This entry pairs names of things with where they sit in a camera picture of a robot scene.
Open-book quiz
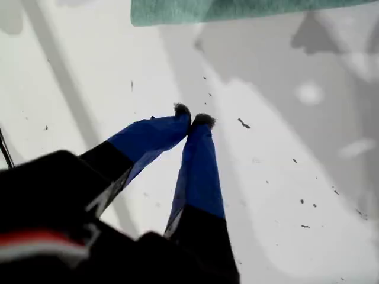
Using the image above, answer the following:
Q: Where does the black camera cable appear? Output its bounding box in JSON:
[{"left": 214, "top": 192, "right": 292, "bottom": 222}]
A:
[{"left": 0, "top": 128, "right": 15, "bottom": 169}]

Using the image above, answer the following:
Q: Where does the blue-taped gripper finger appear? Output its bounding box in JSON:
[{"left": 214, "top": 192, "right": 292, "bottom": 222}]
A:
[
  {"left": 77, "top": 102, "right": 192, "bottom": 215},
  {"left": 163, "top": 113, "right": 241, "bottom": 284}
]

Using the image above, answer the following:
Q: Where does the pale green T-shirt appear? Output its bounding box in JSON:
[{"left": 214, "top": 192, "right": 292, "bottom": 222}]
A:
[{"left": 130, "top": 0, "right": 379, "bottom": 27}]

